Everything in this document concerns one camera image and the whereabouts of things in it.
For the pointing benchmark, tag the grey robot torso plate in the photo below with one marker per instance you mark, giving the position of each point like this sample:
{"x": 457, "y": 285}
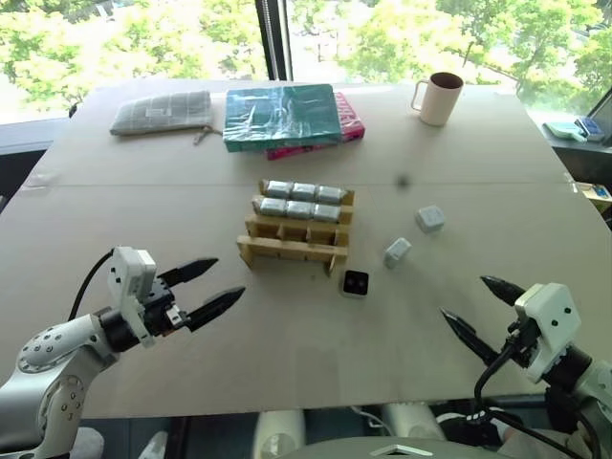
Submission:
{"x": 392, "y": 447}

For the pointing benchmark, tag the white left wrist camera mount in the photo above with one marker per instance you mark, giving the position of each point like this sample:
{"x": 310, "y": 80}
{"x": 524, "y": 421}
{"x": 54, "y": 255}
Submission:
{"x": 129, "y": 277}

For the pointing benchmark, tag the dark rounded shape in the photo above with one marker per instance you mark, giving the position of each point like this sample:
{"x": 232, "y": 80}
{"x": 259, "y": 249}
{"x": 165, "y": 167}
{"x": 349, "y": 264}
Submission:
{"x": 471, "y": 425}

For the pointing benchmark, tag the white and blue carton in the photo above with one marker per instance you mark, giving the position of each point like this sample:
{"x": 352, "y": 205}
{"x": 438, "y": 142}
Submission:
{"x": 597, "y": 191}

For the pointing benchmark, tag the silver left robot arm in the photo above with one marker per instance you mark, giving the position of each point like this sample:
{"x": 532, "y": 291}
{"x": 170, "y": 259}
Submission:
{"x": 52, "y": 349}

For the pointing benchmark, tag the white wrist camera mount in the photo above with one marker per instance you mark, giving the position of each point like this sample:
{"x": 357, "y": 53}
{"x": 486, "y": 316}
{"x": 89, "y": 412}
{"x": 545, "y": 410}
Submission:
{"x": 129, "y": 277}
{"x": 550, "y": 325}

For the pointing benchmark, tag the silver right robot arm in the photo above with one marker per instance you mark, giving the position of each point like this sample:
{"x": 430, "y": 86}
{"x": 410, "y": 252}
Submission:
{"x": 585, "y": 382}

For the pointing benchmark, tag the wooden rack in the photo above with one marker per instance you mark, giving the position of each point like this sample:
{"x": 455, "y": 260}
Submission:
{"x": 291, "y": 241}

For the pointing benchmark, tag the black cube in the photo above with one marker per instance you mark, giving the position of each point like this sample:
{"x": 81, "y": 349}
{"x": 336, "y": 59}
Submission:
{"x": 355, "y": 284}

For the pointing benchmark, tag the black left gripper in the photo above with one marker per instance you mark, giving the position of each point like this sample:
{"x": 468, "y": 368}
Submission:
{"x": 160, "y": 306}

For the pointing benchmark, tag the dark window frame post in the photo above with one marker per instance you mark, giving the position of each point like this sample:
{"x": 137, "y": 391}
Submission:
{"x": 275, "y": 38}

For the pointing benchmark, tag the pink book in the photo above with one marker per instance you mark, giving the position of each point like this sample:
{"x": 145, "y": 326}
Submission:
{"x": 351, "y": 122}

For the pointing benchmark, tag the grey checked fabric pouch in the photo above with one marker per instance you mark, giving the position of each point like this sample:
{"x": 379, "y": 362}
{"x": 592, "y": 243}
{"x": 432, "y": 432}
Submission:
{"x": 160, "y": 112}

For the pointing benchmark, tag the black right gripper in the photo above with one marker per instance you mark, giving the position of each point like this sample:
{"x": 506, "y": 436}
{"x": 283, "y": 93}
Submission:
{"x": 523, "y": 344}

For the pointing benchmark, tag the white rounded leg shape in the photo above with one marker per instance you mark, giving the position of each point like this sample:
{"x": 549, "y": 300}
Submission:
{"x": 279, "y": 430}
{"x": 411, "y": 423}

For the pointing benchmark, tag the teal plastic-wrapped book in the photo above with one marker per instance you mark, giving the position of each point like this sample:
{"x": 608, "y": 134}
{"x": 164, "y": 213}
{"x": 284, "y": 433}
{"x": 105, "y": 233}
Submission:
{"x": 282, "y": 117}

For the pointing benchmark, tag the dark side shelf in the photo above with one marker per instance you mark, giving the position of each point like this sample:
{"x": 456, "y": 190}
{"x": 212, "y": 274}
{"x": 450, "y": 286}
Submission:
{"x": 585, "y": 158}

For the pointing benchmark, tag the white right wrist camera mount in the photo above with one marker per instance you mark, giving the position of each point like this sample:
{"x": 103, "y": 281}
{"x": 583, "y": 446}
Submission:
{"x": 550, "y": 325}

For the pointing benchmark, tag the light green plastic tray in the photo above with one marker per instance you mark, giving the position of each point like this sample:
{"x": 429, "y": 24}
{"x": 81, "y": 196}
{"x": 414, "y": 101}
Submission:
{"x": 561, "y": 130}

